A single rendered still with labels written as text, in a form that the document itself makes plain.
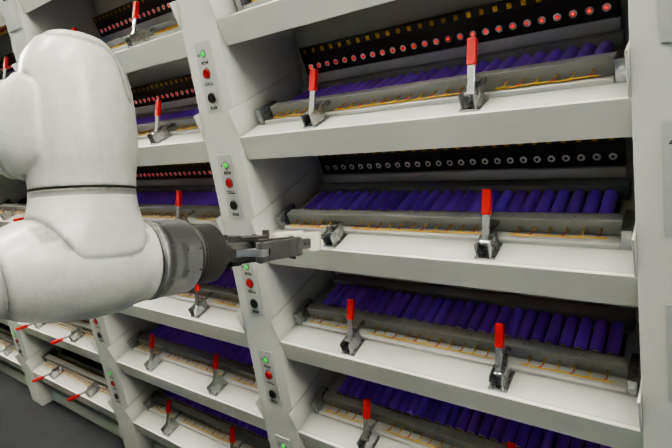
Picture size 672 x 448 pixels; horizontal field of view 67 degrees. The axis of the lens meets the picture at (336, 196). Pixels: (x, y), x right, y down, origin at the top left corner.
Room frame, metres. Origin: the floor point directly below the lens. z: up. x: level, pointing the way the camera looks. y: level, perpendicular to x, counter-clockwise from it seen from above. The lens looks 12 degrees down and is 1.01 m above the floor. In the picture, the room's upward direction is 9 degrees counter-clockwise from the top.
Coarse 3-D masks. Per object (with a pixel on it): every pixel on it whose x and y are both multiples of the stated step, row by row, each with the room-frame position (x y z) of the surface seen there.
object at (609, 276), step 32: (288, 192) 0.98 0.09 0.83; (256, 224) 0.90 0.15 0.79; (288, 224) 0.94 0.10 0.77; (320, 256) 0.82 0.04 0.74; (352, 256) 0.77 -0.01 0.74; (384, 256) 0.73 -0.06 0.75; (416, 256) 0.70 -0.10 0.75; (448, 256) 0.68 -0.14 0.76; (512, 256) 0.63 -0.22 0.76; (544, 256) 0.61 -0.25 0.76; (576, 256) 0.59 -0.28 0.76; (608, 256) 0.57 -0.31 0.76; (480, 288) 0.65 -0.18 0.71; (512, 288) 0.62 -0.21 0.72; (544, 288) 0.59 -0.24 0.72; (576, 288) 0.57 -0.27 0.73; (608, 288) 0.55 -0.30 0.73
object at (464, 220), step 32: (320, 224) 0.87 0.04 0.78; (352, 224) 0.85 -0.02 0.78; (384, 224) 0.81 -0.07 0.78; (416, 224) 0.77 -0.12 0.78; (448, 224) 0.74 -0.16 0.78; (480, 224) 0.71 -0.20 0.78; (512, 224) 0.68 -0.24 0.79; (544, 224) 0.65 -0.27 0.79; (576, 224) 0.63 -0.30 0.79; (608, 224) 0.60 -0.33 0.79
